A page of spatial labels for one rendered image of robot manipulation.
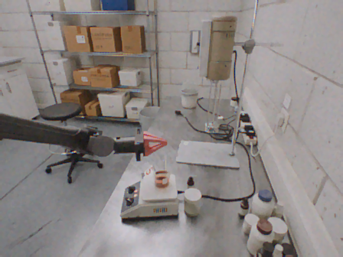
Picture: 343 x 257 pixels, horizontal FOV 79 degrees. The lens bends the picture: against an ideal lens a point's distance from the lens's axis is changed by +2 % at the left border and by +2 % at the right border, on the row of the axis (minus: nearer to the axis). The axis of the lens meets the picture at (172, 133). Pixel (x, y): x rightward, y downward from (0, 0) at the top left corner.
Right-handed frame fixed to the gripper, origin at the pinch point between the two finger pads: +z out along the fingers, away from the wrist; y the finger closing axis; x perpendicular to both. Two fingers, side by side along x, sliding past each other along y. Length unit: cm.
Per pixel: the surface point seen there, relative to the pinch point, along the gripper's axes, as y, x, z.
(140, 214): -7.4, 23.4, -9.3
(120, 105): 216, 68, -40
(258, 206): -13.8, 18.0, 28.5
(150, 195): -5.4, 17.1, -5.6
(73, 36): 230, -16, -86
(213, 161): 20.2, 24.7, 25.5
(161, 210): -7.8, 22.1, -2.3
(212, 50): 24.5, -24.2, 21.0
